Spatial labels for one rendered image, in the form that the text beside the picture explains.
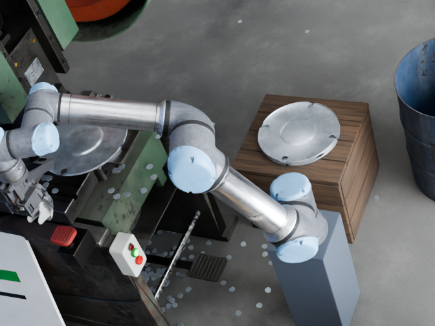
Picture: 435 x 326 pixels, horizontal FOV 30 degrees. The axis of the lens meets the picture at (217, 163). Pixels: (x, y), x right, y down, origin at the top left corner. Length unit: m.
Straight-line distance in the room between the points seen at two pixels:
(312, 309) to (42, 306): 0.93
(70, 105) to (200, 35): 2.03
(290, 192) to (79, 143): 0.68
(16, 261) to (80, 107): 0.85
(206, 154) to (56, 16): 0.68
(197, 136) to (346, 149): 0.92
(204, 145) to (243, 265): 1.10
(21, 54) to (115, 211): 0.56
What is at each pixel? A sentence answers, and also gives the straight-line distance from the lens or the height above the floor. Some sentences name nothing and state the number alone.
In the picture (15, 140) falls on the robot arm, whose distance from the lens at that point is 2.02.
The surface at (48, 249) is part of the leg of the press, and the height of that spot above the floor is 0.52.
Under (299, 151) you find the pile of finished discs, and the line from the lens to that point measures 2.82.
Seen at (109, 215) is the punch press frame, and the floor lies 0.62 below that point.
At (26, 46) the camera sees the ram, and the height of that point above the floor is 1.14.
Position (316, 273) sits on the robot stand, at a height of 0.37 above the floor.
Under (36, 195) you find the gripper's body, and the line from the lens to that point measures 2.18.
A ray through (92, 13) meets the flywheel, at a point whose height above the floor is 1.01.
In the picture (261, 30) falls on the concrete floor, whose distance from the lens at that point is 3.97.
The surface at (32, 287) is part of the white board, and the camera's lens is 2.85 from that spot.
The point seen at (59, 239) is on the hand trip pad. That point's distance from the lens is 2.34.
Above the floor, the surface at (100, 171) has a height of 0.69.
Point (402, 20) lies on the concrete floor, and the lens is 3.83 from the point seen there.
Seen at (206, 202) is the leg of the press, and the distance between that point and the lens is 2.94.
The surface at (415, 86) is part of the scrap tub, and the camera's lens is 3.04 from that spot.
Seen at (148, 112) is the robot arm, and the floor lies 1.07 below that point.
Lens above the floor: 2.41
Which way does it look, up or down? 45 degrees down
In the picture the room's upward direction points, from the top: 22 degrees counter-clockwise
